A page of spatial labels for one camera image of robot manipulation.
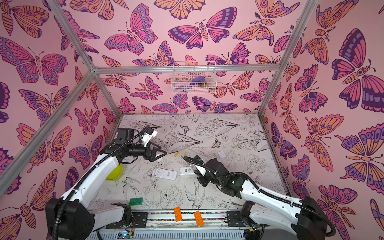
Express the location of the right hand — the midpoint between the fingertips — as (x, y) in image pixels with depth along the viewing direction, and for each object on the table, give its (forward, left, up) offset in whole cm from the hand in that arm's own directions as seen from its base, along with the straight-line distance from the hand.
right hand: (196, 168), depth 76 cm
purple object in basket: (+51, -3, +19) cm, 55 cm away
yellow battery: (+16, +13, -14) cm, 25 cm away
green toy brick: (-13, +32, -14) cm, 37 cm away
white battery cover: (+16, -17, -14) cm, 27 cm away
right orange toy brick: (-20, -2, -13) cm, 24 cm away
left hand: (+7, +17, +8) cm, 19 cm away
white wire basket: (+48, +1, +19) cm, 52 cm away
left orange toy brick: (-19, +9, -13) cm, 25 cm away
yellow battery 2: (+16, +7, -14) cm, 22 cm away
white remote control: (+2, +18, -13) cm, 22 cm away
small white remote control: (+4, +6, -13) cm, 15 cm away
